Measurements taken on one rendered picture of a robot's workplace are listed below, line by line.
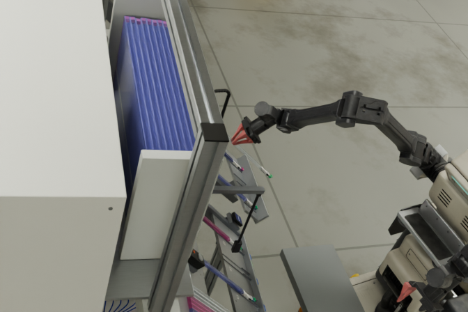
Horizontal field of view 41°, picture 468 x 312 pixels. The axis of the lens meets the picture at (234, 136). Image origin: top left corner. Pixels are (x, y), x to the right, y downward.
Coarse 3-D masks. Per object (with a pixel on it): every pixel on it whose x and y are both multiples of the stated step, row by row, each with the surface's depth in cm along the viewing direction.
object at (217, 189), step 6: (216, 186) 167; (222, 186) 168; (228, 186) 169; (234, 186) 169; (240, 186) 170; (246, 186) 170; (252, 186) 171; (216, 192) 167; (222, 192) 168; (228, 192) 168; (234, 192) 169; (240, 192) 169; (246, 192) 170; (252, 192) 170; (258, 192) 171
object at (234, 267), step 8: (216, 224) 224; (224, 224) 233; (216, 232) 221; (224, 232) 228; (232, 232) 236; (224, 240) 224; (224, 248) 219; (224, 256) 215; (232, 256) 222; (240, 256) 230; (224, 264) 212; (232, 264) 218; (240, 264) 226; (224, 272) 210; (232, 272) 214; (240, 272) 221; (248, 272) 226; (232, 280) 210; (240, 280) 217; (248, 280) 225; (232, 288) 206; (248, 288) 220; (232, 296) 203; (240, 296) 209; (232, 304) 201; (240, 304) 206; (248, 304) 212; (256, 304) 217
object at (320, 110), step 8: (344, 96) 198; (328, 104) 204; (336, 104) 199; (288, 112) 228; (296, 112) 221; (304, 112) 216; (312, 112) 211; (320, 112) 206; (328, 112) 202; (336, 112) 198; (288, 120) 224; (296, 120) 220; (304, 120) 216; (312, 120) 213; (320, 120) 210; (328, 120) 208; (336, 120) 197; (344, 120) 194; (352, 120) 193; (296, 128) 226
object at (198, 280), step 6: (198, 270) 189; (192, 276) 182; (198, 276) 186; (192, 282) 180; (198, 282) 184; (204, 282) 188; (198, 288) 182; (204, 288) 186; (180, 300) 167; (186, 300) 170; (180, 306) 166; (186, 306) 169
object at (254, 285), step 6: (246, 246) 235; (246, 252) 234; (246, 258) 232; (246, 264) 231; (252, 270) 228; (252, 276) 226; (252, 282) 225; (252, 288) 224; (258, 288) 223; (258, 294) 221; (258, 300) 220
